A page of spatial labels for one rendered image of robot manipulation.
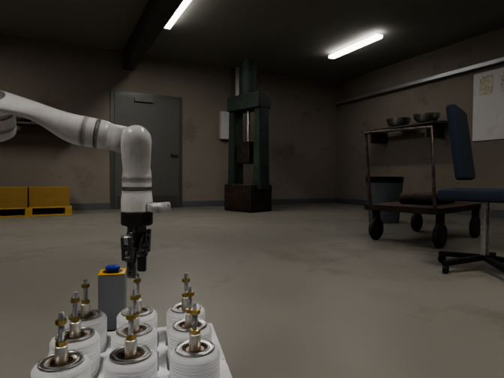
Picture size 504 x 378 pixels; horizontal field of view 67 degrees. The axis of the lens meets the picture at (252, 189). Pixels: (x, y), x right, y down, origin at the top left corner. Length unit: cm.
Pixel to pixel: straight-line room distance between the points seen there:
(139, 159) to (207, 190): 703
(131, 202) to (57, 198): 562
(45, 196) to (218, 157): 337
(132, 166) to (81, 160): 654
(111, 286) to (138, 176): 36
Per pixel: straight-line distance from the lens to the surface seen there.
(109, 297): 116
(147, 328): 91
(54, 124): 97
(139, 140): 93
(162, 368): 91
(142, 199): 94
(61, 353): 81
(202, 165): 791
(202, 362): 77
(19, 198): 650
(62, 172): 746
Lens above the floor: 58
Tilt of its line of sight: 2 degrees down
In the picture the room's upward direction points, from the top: straight up
